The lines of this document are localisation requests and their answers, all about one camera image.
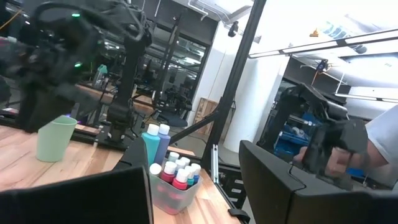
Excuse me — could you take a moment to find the small red paint bottle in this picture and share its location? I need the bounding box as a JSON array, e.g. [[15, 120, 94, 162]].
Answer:
[[160, 161, 178, 184], [172, 167, 190, 191]]

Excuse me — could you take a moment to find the office chair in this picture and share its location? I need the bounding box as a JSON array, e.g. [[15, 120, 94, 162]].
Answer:
[[157, 110, 189, 128]]

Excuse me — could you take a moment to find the wooden crate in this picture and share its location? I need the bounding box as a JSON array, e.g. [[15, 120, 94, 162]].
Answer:
[[193, 97, 219, 137]]

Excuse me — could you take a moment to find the small emerald paint bottle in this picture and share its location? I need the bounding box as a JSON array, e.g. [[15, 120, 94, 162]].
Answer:
[[149, 162, 163, 176]]

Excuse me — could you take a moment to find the person's hand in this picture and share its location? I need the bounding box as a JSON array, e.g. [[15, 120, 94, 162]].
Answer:
[[294, 146, 354, 178]]

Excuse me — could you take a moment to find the light green plastic cup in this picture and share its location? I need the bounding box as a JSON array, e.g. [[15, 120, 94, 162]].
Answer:
[[35, 114, 78, 163]]

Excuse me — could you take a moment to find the clear plastic container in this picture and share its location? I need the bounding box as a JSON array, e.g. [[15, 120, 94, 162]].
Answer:
[[149, 167, 204, 216]]

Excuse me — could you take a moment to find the large purple paint bottle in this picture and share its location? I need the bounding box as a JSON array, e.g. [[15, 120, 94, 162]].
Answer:
[[154, 123, 172, 166]]

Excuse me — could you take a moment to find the blue storage bin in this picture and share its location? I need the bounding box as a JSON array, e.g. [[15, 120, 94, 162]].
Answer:
[[273, 111, 315, 162]]

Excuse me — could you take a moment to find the clear bottle teal cap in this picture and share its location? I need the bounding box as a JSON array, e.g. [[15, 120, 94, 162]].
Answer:
[[92, 63, 109, 91]]

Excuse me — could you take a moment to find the white pillar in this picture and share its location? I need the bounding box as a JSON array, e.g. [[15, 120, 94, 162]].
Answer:
[[192, 18, 290, 153]]

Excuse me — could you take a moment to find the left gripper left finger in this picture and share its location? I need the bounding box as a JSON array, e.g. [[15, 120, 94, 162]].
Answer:
[[0, 136, 155, 224]]

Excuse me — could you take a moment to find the large teal paint bottle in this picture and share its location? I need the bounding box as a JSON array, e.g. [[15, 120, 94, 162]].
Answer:
[[141, 123, 161, 167]]

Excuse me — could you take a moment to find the small teal paint bottle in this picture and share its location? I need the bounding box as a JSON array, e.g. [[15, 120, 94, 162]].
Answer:
[[185, 164, 196, 187]]

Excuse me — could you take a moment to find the black mounted camera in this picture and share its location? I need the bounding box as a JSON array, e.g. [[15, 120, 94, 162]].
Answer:
[[228, 20, 240, 39]]

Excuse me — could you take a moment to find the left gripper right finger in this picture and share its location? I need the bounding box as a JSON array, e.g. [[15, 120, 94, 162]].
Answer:
[[238, 139, 398, 224]]

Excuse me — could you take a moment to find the person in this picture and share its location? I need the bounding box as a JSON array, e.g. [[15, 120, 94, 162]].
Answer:
[[294, 104, 398, 189]]

